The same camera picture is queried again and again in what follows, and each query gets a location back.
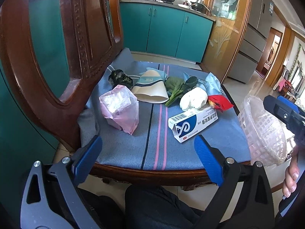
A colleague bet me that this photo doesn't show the light blue face mask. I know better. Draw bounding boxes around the light blue face mask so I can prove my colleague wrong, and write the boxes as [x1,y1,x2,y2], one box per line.
[182,72,224,96]

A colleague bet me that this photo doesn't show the pink plastic bag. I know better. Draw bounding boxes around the pink plastic bag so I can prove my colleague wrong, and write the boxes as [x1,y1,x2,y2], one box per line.
[99,85,139,135]

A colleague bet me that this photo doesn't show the white tissue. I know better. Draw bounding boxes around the white tissue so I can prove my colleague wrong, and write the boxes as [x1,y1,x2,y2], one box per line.
[179,87,208,111]

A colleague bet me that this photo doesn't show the blue striped seat cloth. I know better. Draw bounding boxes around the blue striped seat cloth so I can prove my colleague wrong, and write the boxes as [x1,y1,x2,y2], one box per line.
[77,47,252,171]

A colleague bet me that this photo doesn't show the glass sliding door wooden frame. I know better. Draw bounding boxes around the glass sliding door wooden frame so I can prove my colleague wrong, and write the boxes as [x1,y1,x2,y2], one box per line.
[200,0,252,82]

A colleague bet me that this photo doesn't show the dark lidded pot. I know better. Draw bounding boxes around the dark lidded pot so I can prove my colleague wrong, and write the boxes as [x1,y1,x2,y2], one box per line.
[191,0,210,13]

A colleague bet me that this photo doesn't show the person's right hand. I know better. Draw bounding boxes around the person's right hand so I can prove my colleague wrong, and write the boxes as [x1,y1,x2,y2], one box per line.
[282,146,299,198]

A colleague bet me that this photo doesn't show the green leafy vegetable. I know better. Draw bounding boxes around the green leafy vegetable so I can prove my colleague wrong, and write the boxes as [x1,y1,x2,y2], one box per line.
[165,76,198,107]

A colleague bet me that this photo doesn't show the red snack wrapper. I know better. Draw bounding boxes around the red snack wrapper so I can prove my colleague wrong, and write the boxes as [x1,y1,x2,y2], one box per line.
[208,95,234,113]

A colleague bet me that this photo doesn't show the grey refrigerator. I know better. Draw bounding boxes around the grey refrigerator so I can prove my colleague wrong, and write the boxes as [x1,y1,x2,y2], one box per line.
[229,0,274,84]

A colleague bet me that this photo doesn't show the carved wooden chair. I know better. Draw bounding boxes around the carved wooden chair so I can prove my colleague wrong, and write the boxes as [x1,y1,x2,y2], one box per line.
[0,0,252,187]

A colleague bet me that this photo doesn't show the white lattice trash basket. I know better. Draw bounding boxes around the white lattice trash basket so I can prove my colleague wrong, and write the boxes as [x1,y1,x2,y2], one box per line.
[238,95,295,166]

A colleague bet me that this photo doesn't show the teal lower kitchen cabinets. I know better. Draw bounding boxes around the teal lower kitchen cabinets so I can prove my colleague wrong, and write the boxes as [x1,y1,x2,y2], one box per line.
[0,0,214,210]

